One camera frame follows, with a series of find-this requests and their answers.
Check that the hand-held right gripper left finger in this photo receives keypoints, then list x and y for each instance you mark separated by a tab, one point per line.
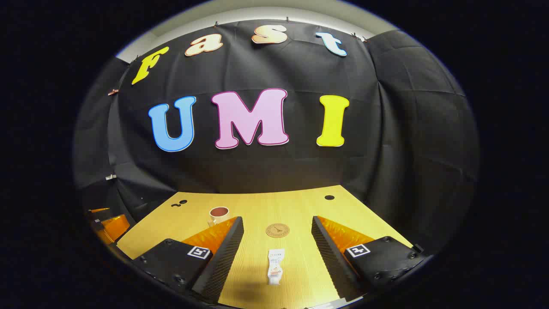
223	257

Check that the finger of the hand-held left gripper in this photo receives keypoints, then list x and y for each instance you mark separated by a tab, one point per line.
99	210
115	227

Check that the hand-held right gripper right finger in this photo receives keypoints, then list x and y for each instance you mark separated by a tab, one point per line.
328	253

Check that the beige cup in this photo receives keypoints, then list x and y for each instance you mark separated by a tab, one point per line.
219	219

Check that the white toothpaste tube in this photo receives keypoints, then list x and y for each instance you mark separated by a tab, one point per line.
275	266

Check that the round brown coaster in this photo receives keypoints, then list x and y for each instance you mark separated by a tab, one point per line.
277	230

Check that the wooden desktop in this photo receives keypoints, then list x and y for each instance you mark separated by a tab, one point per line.
274	206

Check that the black backdrop cloth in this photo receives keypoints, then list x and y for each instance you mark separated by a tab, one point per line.
274	171

